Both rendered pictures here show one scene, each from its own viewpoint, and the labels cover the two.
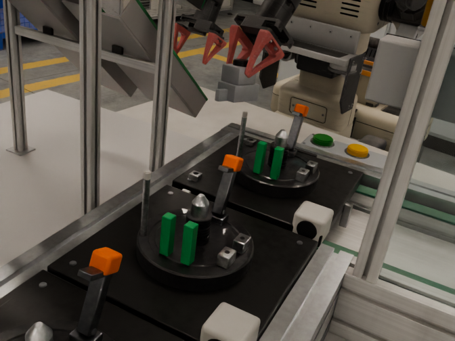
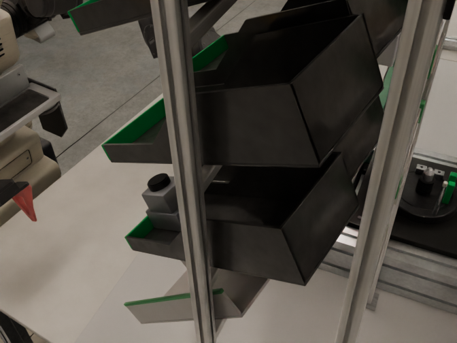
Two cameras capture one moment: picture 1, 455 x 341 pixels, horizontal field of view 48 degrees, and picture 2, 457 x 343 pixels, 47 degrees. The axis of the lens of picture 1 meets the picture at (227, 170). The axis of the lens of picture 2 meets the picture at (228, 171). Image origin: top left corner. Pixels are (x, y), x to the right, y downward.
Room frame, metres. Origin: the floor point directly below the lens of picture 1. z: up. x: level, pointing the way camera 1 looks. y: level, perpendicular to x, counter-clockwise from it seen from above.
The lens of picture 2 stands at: (0.86, 0.77, 1.75)
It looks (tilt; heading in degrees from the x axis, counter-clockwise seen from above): 43 degrees down; 272
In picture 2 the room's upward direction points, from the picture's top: 2 degrees counter-clockwise
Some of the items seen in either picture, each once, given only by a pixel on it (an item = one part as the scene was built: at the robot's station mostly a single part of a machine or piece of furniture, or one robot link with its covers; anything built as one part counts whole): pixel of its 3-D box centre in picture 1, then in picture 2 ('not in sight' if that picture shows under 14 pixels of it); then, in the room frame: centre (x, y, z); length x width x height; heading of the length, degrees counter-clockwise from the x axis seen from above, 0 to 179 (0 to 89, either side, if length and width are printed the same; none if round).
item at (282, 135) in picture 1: (282, 137); not in sight; (0.74, -0.08, 1.04); 0.02 x 0.02 x 0.03
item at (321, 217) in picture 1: (311, 222); not in sight; (0.61, -0.13, 0.97); 0.05 x 0.05 x 0.04; 66
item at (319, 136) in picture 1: (322, 141); not in sight; (0.93, -0.18, 0.96); 0.04 x 0.04 x 0.02
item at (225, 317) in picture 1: (198, 223); (426, 182); (0.50, 0.03, 1.01); 0.24 x 0.24 x 0.13; 66
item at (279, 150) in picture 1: (277, 163); not in sight; (0.69, -0.07, 1.01); 0.01 x 0.01 x 0.05; 66
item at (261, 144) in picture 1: (260, 157); not in sight; (0.70, -0.05, 1.01); 0.01 x 0.01 x 0.05; 66
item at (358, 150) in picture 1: (357, 152); not in sight; (0.90, -0.24, 0.96); 0.04 x 0.04 x 0.02
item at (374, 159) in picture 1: (353, 166); not in sight; (0.90, -0.24, 0.93); 0.21 x 0.07 x 0.06; 66
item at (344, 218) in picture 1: (346, 214); not in sight; (0.68, -0.19, 0.95); 0.01 x 0.01 x 0.04; 66
